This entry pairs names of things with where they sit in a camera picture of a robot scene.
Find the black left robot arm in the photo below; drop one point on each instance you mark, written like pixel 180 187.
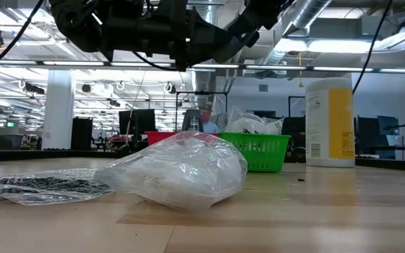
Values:
pixel 79 24

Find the person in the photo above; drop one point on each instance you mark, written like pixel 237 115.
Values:
pixel 209 123

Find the clear bag with black item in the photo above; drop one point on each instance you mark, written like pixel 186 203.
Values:
pixel 48 184

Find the red plastic basket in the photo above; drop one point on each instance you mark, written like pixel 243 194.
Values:
pixel 158 137

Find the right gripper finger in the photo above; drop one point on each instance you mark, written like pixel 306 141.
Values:
pixel 241 45

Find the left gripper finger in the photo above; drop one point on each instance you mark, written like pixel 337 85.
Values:
pixel 209 35

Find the green plastic basket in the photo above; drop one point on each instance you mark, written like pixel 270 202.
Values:
pixel 258 154

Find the black computer monitor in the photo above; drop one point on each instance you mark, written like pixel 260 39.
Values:
pixel 137 121

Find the white yellow wipes canister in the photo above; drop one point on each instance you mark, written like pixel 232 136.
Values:
pixel 318 123

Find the white pillar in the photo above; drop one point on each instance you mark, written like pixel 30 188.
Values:
pixel 58 109

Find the black cabinet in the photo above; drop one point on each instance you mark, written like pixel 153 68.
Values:
pixel 82 133

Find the black metal stand frame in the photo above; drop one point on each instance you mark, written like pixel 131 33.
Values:
pixel 202 92

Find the clear bag of cotton balls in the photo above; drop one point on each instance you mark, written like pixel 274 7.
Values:
pixel 248 126
pixel 174 172
pixel 276 126

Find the dark desk monitor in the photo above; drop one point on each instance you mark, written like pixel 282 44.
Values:
pixel 367 133

